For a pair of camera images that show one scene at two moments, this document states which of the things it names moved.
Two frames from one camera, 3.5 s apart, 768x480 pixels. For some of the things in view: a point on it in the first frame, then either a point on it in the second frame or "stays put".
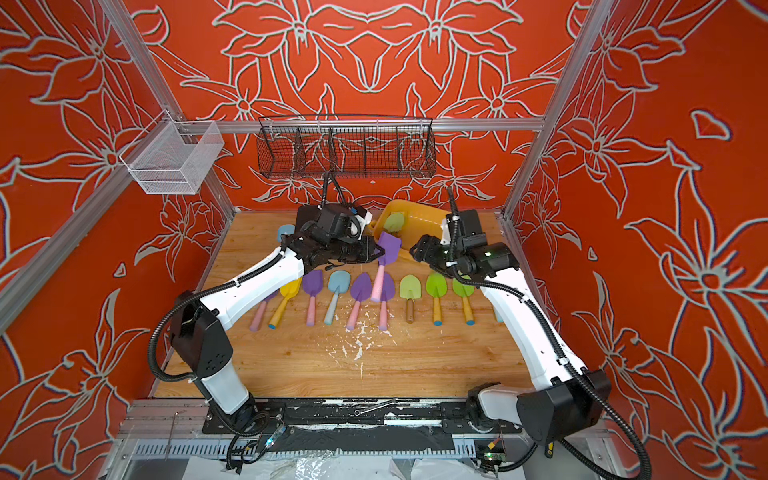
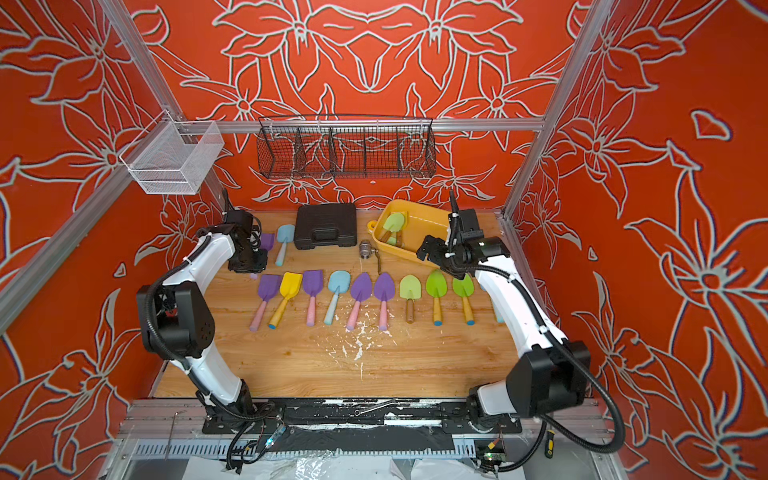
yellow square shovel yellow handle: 288,292 stays put
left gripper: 369,242 to 257,267
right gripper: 430,251 stays put
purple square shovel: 392,248 to 267,243
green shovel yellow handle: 436,287 stays put
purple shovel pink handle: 388,291 stays put
